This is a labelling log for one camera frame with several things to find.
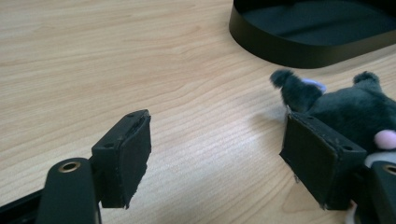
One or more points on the colourful toy figure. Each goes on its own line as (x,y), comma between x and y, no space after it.
(358,115)

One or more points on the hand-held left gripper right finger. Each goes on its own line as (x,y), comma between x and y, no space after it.
(317,161)

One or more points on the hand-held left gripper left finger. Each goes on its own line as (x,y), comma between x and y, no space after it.
(124,155)

